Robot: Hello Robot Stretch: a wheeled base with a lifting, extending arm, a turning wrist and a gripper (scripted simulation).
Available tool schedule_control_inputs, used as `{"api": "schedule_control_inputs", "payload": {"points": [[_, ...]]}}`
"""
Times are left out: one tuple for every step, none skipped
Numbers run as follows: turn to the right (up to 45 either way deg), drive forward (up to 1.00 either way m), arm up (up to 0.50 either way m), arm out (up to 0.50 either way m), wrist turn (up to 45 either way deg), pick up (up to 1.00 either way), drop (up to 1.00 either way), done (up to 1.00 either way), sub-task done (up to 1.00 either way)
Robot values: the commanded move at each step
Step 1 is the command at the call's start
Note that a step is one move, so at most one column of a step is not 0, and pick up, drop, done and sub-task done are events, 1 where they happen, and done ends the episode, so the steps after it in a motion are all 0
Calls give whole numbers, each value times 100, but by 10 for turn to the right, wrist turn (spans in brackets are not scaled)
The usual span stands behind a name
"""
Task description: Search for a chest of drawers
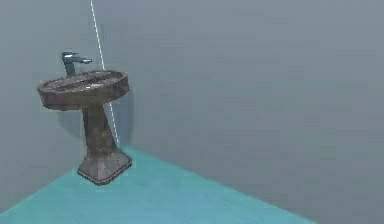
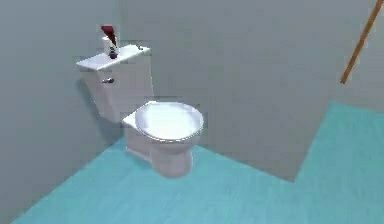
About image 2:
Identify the brown wooden door frame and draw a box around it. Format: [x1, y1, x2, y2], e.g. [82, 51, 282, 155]
[340, 0, 384, 85]

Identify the red and white bottle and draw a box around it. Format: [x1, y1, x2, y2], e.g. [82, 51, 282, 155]
[100, 25, 120, 60]

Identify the white paper roll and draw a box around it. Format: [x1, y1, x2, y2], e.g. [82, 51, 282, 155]
[101, 36, 112, 56]

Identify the white toilet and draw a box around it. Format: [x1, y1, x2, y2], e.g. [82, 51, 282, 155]
[75, 44, 205, 179]

